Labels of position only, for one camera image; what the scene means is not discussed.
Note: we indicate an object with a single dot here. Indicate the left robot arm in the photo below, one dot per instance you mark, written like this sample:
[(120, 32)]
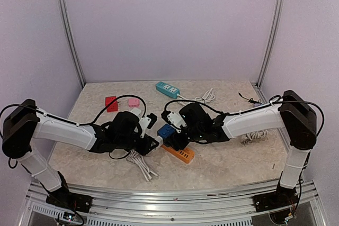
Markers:
[(127, 131)]

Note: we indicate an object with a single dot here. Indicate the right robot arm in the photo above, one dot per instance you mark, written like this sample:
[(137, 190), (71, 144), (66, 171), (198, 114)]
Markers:
[(193, 124)]

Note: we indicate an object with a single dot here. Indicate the right aluminium corner post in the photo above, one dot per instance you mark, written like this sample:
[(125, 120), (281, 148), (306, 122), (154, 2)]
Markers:
[(270, 43)]

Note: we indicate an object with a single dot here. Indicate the white plug adapter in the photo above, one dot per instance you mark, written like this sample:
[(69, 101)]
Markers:
[(136, 111)]

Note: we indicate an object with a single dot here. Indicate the pink plug adapter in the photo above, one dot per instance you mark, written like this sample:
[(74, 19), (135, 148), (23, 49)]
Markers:
[(133, 102)]

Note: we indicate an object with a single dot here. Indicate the orange power strip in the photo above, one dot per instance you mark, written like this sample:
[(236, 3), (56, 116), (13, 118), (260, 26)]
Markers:
[(186, 155)]

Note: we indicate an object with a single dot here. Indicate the left aluminium corner post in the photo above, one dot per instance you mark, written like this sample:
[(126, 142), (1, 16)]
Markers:
[(70, 42)]

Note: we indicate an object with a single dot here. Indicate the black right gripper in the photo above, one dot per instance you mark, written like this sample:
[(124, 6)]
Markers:
[(177, 142)]

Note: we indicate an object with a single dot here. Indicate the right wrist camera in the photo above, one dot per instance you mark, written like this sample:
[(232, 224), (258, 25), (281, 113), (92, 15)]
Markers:
[(173, 119)]

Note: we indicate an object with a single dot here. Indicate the aluminium corner post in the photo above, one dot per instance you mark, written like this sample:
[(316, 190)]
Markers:
[(70, 42), (270, 43)]

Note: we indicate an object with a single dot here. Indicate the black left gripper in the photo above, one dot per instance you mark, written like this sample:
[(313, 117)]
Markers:
[(145, 148)]

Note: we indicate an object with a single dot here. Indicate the white usb charger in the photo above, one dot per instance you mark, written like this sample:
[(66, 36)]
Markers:
[(159, 139)]

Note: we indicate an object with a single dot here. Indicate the aluminium front frame rail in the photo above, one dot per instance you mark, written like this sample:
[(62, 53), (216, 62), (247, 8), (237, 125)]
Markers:
[(231, 206)]

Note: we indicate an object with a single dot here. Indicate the red cube socket adapter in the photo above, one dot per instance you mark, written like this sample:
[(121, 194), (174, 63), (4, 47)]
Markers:
[(112, 104)]

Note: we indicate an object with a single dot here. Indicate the blue cube adapter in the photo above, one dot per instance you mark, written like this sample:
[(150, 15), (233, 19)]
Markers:
[(165, 131)]

